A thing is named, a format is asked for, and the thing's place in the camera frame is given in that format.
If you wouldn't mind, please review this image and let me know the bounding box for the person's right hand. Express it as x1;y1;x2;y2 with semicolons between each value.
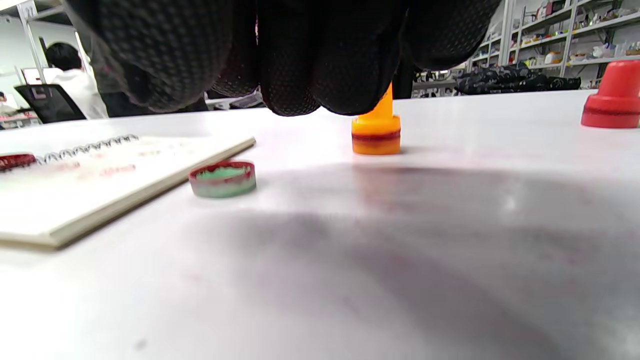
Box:
65;0;503;117

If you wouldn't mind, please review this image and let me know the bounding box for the orange reward stamp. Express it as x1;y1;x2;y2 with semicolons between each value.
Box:
351;82;402;156

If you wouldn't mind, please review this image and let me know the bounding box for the green stamp cap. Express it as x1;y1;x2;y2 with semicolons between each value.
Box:
189;161;257;199

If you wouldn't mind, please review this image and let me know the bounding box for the spiral lined notebook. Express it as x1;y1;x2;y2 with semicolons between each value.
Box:
0;134;257;251

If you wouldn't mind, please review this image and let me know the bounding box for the red reward stamp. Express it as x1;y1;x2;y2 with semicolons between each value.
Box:
581;60;640;129

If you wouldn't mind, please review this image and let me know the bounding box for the red ink pad base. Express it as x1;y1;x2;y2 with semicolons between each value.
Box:
0;153;37;172

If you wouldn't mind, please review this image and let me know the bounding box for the black patterned bag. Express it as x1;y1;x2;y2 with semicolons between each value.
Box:
455;62;583;96

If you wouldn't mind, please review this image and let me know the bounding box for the metal storage shelving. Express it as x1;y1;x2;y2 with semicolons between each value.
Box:
470;0;640;91

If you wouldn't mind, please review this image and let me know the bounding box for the black background office chair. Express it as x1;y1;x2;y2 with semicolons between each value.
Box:
14;84;87;124

